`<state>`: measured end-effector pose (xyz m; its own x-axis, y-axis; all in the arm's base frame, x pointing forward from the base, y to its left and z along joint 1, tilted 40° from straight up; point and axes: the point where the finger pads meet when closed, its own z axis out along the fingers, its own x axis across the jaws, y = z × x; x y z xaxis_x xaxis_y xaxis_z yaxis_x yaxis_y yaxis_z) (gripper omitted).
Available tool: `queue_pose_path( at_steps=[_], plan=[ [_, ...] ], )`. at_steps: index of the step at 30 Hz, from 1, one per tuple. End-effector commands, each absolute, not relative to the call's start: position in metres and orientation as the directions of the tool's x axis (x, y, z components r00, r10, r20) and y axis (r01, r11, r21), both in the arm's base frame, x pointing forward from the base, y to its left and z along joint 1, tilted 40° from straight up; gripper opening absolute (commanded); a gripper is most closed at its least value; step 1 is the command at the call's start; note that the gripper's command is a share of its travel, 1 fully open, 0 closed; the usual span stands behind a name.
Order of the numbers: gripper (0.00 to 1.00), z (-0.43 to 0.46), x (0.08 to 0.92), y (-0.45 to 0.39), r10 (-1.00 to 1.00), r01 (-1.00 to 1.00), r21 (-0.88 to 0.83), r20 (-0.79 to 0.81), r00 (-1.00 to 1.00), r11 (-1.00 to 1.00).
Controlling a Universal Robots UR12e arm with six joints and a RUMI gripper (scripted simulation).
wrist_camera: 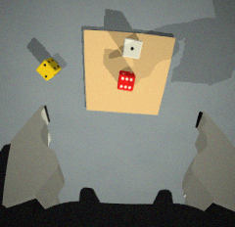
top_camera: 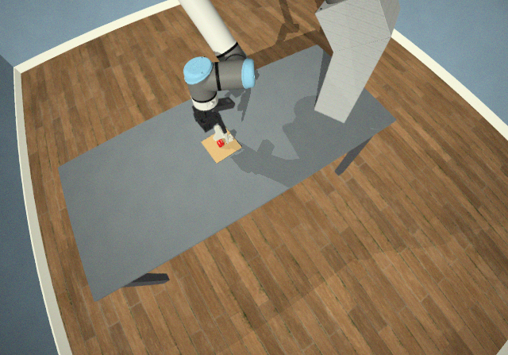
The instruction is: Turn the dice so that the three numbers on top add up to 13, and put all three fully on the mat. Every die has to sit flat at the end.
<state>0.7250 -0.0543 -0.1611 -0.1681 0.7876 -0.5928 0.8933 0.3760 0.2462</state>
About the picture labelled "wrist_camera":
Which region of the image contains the white die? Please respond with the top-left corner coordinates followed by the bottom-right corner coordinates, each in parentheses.
top-left (122, 38), bottom-right (143, 59)

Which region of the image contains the yellow die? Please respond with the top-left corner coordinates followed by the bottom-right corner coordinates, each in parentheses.
top-left (36, 58), bottom-right (61, 80)

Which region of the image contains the tan flat mat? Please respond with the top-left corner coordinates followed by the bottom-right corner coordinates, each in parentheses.
top-left (84, 30), bottom-right (175, 114)

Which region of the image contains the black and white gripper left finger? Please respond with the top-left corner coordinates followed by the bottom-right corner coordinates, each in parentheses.
top-left (0, 106), bottom-right (65, 227)

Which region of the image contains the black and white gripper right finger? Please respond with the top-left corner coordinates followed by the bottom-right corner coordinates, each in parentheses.
top-left (182, 112), bottom-right (235, 227)

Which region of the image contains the red die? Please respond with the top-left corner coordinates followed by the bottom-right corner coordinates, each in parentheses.
top-left (117, 70), bottom-right (135, 91)

